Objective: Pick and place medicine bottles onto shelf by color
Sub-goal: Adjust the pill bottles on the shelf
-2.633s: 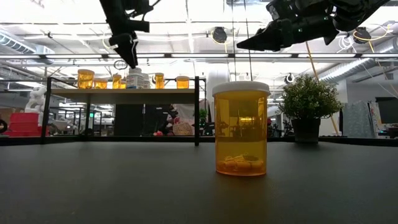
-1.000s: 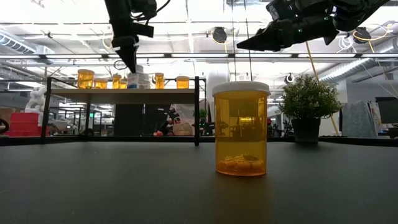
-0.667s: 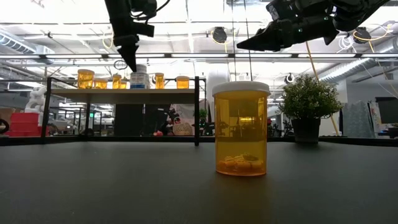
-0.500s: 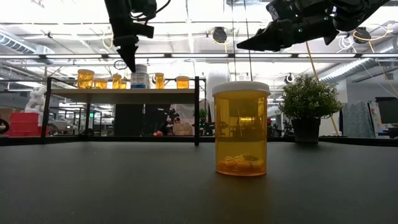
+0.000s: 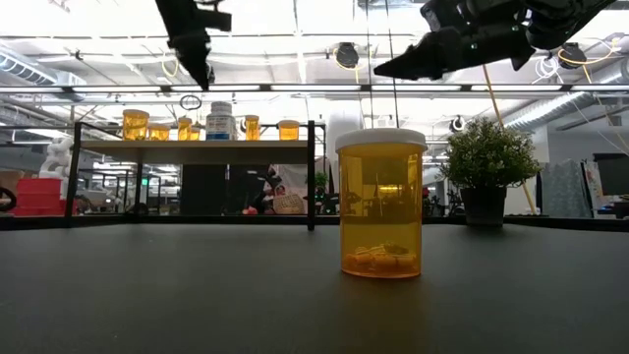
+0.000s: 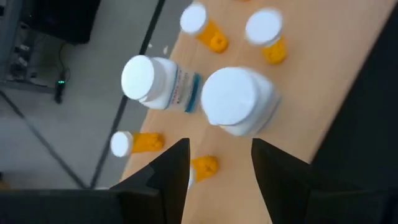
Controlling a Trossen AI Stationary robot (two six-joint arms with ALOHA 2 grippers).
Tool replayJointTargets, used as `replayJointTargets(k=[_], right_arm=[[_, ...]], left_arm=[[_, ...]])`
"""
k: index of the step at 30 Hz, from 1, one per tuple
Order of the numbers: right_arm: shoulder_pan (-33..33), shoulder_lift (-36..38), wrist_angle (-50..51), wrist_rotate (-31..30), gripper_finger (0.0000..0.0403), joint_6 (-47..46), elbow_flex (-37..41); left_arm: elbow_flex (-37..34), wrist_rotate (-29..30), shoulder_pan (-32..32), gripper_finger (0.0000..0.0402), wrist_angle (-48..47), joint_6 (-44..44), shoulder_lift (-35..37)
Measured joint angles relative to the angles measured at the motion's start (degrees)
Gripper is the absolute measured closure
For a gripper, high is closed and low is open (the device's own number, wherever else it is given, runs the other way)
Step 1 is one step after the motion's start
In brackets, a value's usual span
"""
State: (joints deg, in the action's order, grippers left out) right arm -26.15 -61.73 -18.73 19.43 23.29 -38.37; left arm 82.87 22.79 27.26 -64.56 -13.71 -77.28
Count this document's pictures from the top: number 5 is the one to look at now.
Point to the white lumpy figure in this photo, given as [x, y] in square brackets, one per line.
[58, 157]

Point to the large orange pill bottle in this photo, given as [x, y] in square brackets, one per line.
[288, 132]
[135, 128]
[160, 134]
[381, 206]

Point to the black metal shelf frame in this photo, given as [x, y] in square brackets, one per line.
[311, 196]

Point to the red round object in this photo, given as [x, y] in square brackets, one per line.
[249, 211]

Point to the black monitor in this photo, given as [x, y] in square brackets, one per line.
[611, 174]

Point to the woven beige bag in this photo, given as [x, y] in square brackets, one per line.
[289, 204]

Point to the green potted plant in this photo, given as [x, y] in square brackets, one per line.
[486, 157]

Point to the silver ventilation duct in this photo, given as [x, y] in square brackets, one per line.
[29, 71]
[555, 110]

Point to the white supplement bottle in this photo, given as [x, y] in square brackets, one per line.
[221, 125]

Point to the light wooden shelf board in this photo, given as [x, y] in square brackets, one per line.
[196, 152]

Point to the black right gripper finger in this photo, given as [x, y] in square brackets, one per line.
[427, 56]

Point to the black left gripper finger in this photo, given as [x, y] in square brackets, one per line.
[196, 64]

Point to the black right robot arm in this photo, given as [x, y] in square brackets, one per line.
[565, 19]

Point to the grey hanging cloth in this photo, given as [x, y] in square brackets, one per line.
[565, 192]

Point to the black round object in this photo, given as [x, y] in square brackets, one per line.
[12, 199]

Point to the red storage crate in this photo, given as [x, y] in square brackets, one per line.
[39, 196]

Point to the small green plant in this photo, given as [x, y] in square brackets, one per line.
[321, 184]

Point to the person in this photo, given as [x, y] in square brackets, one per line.
[275, 184]

